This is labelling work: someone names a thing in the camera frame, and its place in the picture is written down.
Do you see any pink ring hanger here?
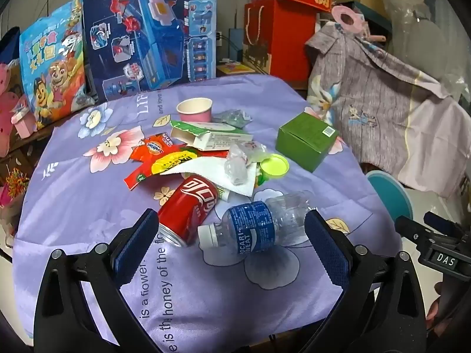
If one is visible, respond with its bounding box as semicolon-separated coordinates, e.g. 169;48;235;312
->
331;4;387;43

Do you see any pink floral bag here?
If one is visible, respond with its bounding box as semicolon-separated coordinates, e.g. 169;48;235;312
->
0;62;30;159

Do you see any red soda can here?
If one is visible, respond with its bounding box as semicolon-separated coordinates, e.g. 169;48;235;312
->
157;174;219;247

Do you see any grey floral cloth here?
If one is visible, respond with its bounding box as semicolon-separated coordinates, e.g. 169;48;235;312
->
305;22;471;199

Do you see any yellow book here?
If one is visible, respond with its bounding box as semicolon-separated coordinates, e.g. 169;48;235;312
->
215;62;254;78

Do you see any orange snack packet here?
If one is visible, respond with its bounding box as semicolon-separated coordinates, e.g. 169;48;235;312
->
129;132;185;162

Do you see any clear plastic sheet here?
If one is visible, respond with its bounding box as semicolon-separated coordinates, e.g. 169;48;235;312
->
383;0;471;96

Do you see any crumpled clear green wrapper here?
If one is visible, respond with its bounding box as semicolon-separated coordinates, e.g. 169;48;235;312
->
213;108;254;129

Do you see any white green open carton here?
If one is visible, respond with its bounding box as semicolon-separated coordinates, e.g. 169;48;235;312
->
169;119;254;151

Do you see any person's right hand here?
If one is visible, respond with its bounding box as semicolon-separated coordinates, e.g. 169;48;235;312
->
426;283;444;330

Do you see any large blue toy box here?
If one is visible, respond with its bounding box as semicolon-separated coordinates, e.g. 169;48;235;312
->
82;0;218;101

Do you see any green cardboard box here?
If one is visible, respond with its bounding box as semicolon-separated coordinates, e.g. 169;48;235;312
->
276;111;340;173

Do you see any colourful pompom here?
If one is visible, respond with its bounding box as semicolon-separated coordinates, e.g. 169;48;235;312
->
5;167;30;195

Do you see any yellow-green round lid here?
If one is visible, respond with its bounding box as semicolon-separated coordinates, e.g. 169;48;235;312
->
259;154;288;179

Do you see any cardboard box with teal side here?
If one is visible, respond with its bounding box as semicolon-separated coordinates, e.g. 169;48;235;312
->
333;0;392;34

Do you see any narrow blue box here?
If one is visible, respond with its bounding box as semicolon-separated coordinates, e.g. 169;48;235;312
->
229;27;245;63

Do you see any purple floral tablecloth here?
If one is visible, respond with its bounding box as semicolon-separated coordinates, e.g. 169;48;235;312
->
13;74;403;353

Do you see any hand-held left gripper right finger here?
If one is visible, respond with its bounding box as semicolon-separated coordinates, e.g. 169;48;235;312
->
294;208;429;353

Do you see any crumpled clear plastic bag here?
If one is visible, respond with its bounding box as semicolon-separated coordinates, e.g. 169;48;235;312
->
224;140;267;186

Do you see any white paper napkin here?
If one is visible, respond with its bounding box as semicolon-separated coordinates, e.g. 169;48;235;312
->
160;156;258;197

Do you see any pink paper cup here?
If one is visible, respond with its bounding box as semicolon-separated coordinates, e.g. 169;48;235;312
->
177;97;214;124

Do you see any green printed plastic cup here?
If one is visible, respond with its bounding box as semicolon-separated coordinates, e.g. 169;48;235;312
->
254;162;270;186

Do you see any clear bottle with blue label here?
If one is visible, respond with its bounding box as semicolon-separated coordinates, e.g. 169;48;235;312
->
198;190;321;254

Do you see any cartoon dog toy box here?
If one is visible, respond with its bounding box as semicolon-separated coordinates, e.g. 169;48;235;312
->
18;0;89;129

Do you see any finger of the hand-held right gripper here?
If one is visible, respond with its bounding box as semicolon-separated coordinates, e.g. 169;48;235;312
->
395;216;435;246
423;211;464;237

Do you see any red gift bag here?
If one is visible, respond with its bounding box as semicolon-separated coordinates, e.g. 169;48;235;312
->
243;0;321;91

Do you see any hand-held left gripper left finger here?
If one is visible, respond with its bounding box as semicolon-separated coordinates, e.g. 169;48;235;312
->
34;208;162;353

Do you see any small pink box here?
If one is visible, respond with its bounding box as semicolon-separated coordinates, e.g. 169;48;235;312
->
11;105;35;136

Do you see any red yellow snack wrapper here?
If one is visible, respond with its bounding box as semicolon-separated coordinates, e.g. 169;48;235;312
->
123;147;230;191

